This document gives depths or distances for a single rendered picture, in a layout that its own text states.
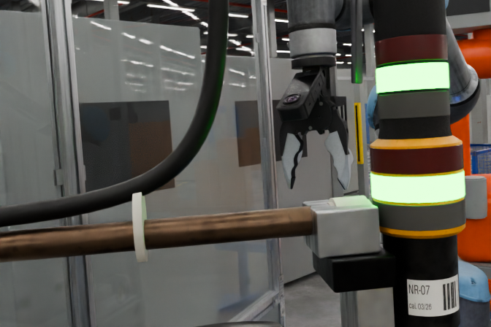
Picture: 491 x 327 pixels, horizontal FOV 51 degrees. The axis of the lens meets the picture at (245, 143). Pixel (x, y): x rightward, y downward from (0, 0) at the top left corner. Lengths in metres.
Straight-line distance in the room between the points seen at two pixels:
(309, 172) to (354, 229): 4.71
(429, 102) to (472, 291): 0.87
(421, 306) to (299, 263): 4.70
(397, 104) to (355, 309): 0.10
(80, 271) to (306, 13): 0.63
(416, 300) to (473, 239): 4.01
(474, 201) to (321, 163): 1.59
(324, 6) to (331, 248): 0.62
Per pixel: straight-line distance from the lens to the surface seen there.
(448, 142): 0.25
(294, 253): 4.89
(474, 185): 4.13
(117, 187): 0.24
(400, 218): 0.25
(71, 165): 1.01
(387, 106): 0.25
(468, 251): 4.29
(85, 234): 0.24
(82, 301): 1.06
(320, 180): 5.08
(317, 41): 0.81
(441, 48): 0.26
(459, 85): 1.11
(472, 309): 1.11
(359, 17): 0.27
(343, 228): 0.24
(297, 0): 0.83
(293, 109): 0.74
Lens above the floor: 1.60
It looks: 3 degrees down
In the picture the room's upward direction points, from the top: 4 degrees counter-clockwise
